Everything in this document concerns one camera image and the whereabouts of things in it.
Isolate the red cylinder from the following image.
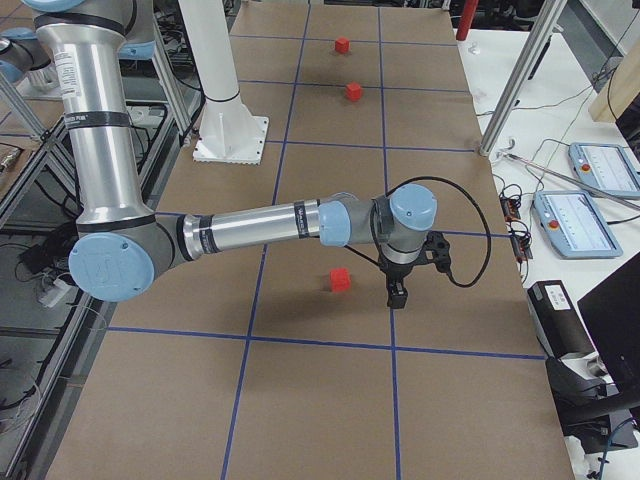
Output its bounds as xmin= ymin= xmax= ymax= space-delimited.
xmin=456 ymin=0 xmax=479 ymax=41

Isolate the red cube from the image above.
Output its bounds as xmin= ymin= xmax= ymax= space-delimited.
xmin=329 ymin=268 xmax=351 ymax=292
xmin=344 ymin=82 xmax=363 ymax=102
xmin=334 ymin=37 xmax=350 ymax=54

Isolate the white camera post with base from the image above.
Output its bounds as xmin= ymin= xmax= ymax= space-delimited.
xmin=179 ymin=0 xmax=269 ymax=165

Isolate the small circuit board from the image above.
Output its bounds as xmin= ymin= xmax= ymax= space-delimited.
xmin=500 ymin=197 xmax=521 ymax=222

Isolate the teach pendant far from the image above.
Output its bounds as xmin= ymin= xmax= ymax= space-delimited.
xmin=569 ymin=143 xmax=639 ymax=199

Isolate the teach pendant near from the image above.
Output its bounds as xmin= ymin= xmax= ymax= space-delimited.
xmin=533 ymin=190 xmax=623 ymax=260

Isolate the black box with label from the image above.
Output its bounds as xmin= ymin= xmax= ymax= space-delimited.
xmin=527 ymin=280 xmax=595 ymax=359

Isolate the teach pendant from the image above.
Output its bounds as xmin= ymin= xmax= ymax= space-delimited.
xmin=533 ymin=190 xmax=623 ymax=260
xmin=569 ymin=143 xmax=639 ymax=199

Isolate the black monitor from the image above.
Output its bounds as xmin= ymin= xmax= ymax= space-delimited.
xmin=578 ymin=254 xmax=639 ymax=390

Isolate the aluminium frame post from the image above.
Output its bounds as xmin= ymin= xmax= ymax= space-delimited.
xmin=478 ymin=0 xmax=567 ymax=157

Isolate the grabber stick green tip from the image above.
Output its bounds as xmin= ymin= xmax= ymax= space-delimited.
xmin=502 ymin=153 xmax=638 ymax=204

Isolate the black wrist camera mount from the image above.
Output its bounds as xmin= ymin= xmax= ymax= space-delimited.
xmin=417 ymin=231 xmax=451 ymax=275

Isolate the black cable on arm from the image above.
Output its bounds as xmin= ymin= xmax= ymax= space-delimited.
xmin=344 ymin=175 xmax=491 ymax=289

